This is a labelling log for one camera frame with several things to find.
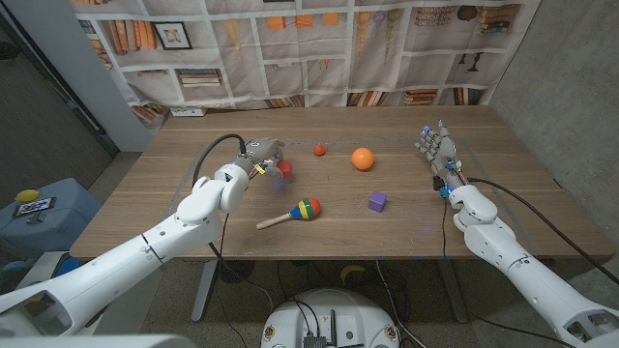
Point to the black floor fan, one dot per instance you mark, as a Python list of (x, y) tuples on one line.
[(235, 270)]

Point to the yellow toy lemon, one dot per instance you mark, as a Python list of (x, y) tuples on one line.
[(26, 195)]

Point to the red magnetic cube block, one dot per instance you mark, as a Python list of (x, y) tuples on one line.
[(285, 168)]

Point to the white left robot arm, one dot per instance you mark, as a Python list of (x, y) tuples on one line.
[(121, 266)]

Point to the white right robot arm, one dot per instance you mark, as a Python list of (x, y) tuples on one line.
[(522, 270)]

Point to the printed bookshelf backdrop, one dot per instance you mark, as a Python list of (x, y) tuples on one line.
[(314, 72)]

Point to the blue-grey ottoman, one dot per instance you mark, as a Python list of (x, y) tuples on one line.
[(58, 227)]

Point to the white table leg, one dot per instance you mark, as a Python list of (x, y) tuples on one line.
[(202, 295)]

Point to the striped wooden maraca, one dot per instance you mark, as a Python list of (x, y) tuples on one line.
[(305, 209)]

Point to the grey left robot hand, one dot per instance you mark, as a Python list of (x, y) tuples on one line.
[(261, 152)]

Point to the white robot torso edge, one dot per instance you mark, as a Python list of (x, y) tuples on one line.
[(97, 342)]

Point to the white power strip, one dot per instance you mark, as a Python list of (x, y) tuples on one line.
[(188, 111)]

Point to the purple magnetic cube block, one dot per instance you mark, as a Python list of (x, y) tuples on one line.
[(377, 201)]

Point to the grey table leg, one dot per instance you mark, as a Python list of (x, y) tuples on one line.
[(454, 295)]

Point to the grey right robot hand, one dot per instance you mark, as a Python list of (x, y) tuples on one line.
[(444, 152)]

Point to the orange ball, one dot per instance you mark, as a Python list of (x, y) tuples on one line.
[(362, 159)]

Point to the yellow banana toy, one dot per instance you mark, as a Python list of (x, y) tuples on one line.
[(352, 271)]

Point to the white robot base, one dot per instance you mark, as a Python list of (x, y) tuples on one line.
[(331, 309)]

